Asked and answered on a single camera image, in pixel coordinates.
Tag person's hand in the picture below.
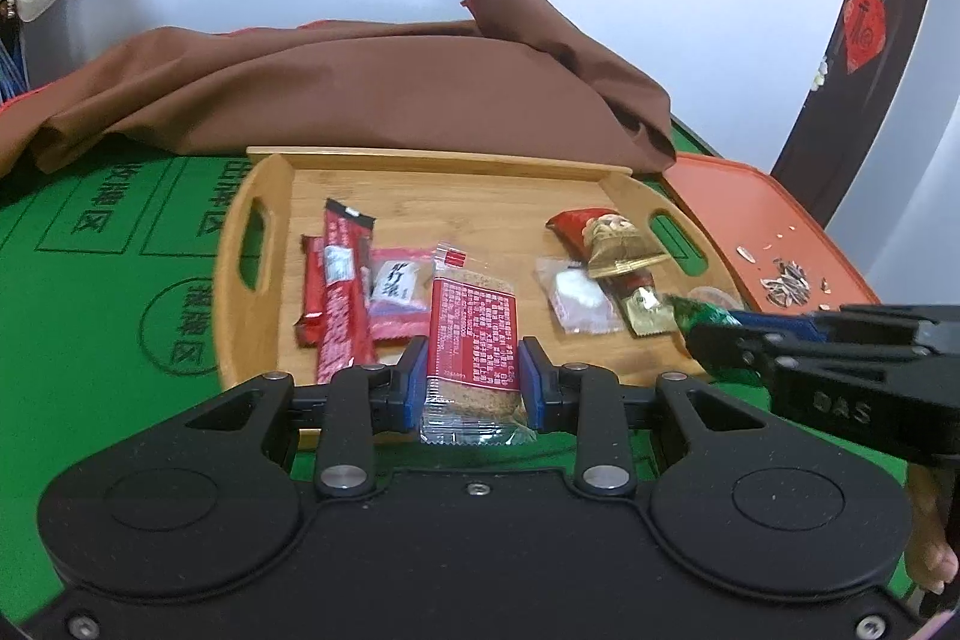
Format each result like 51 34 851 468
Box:
905 464 958 594

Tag red snack bar wrapper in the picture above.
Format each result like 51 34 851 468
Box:
295 236 325 347

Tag green candy wrapper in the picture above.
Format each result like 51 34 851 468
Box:
667 294 739 335

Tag clear jelly cup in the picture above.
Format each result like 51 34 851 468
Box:
688 286 743 310

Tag pile of sunflower seeds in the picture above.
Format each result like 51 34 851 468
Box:
736 224 832 312

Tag red gold fruit candy packet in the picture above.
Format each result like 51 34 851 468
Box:
607 269 677 338

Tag red gold peanut snack bag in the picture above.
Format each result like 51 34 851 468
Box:
545 206 670 280

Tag dark red long snack bar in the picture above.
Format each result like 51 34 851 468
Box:
316 198 376 385

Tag bamboo serving tray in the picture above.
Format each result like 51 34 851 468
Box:
212 148 736 388

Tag red door decoration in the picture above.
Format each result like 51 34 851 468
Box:
841 0 887 74

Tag orange plastic tray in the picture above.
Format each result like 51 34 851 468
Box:
664 152 878 315

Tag dark wooden door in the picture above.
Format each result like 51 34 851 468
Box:
771 0 929 226

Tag white clear snack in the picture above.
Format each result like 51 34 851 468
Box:
535 259 623 335

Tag brown cloth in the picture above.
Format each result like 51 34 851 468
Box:
2 0 677 174

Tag blue cord bundle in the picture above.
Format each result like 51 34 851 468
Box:
0 38 33 106

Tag red printed clear cracker pack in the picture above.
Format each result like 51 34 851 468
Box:
420 244 535 447

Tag pink rice cake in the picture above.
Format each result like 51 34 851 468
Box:
368 247 434 342

